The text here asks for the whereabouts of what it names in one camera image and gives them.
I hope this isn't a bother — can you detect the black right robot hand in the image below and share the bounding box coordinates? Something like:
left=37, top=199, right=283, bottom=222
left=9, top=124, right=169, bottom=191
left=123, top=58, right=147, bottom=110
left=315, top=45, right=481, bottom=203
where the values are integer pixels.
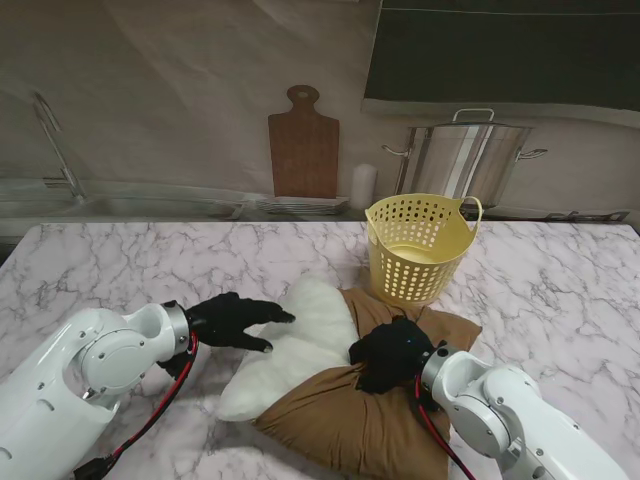
left=348, top=318, right=441, bottom=396

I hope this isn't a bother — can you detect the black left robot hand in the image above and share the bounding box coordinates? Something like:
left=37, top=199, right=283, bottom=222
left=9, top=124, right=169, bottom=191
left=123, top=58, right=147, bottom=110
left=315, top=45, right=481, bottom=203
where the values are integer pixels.
left=187, top=292, right=297, bottom=354

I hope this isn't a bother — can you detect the white pillow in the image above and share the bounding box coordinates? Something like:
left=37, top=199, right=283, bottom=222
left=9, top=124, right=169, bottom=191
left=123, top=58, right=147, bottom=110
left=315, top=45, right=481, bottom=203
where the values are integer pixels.
left=218, top=276, right=361, bottom=424

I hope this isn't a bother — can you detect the brown pillowcase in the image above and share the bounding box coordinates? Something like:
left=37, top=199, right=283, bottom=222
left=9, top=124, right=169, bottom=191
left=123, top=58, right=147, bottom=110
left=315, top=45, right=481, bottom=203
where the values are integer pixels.
left=252, top=287, right=484, bottom=480

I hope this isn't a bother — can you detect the yellow perforated laundry basket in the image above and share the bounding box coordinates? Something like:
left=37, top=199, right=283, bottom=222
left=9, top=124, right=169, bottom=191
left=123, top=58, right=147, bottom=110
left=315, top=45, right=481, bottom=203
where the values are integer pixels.
left=364, top=195, right=484, bottom=309

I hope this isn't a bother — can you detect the steel kitchen sink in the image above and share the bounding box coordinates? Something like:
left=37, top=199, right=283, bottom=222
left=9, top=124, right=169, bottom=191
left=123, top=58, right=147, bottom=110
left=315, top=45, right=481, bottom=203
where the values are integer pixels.
left=74, top=195, right=246, bottom=220

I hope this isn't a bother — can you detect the stack of white plates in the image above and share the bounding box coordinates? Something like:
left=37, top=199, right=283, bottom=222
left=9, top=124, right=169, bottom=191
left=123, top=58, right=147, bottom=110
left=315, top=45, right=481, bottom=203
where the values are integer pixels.
left=254, top=195, right=350, bottom=217

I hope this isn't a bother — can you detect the white pillar candle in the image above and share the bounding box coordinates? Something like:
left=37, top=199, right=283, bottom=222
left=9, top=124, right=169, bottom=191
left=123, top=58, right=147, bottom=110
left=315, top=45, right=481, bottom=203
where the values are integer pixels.
left=351, top=163, right=379, bottom=210

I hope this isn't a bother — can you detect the brown wooden cutting board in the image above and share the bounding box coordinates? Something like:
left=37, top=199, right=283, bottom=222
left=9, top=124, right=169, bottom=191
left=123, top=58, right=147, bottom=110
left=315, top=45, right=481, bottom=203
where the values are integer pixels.
left=267, top=84, right=341, bottom=199

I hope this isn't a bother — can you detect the large steel stock pot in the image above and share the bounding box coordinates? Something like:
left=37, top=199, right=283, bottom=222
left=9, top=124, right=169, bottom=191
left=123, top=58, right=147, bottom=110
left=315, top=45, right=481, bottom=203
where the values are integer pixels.
left=382, top=108, right=550, bottom=210

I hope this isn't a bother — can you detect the black stove grate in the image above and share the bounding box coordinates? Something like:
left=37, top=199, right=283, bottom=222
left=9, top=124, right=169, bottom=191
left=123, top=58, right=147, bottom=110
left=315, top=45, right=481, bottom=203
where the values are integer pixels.
left=544, top=209, right=631, bottom=223

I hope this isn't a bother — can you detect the chrome kitchen faucet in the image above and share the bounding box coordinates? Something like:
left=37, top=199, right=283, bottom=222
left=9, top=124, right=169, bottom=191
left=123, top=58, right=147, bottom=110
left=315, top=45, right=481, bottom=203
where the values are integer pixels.
left=31, top=90, right=87, bottom=201

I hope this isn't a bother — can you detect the dark range hood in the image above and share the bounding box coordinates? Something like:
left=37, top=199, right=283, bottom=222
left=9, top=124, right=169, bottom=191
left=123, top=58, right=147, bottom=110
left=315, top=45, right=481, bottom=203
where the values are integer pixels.
left=362, top=0, right=640, bottom=109

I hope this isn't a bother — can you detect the red black right arm cable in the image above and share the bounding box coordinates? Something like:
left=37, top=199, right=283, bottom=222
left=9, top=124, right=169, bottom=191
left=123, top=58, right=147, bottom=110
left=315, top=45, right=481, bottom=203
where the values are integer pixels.
left=413, top=378, right=476, bottom=480

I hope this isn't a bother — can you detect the red black arm cable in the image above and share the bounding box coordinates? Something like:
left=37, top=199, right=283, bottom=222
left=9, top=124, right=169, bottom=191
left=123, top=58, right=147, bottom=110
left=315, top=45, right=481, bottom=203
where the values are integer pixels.
left=413, top=378, right=476, bottom=480
left=72, top=332, right=200, bottom=480

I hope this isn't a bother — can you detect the red black left arm cable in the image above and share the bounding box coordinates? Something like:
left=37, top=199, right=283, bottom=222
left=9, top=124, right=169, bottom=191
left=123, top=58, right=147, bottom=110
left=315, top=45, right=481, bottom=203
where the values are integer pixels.
left=72, top=332, right=200, bottom=480

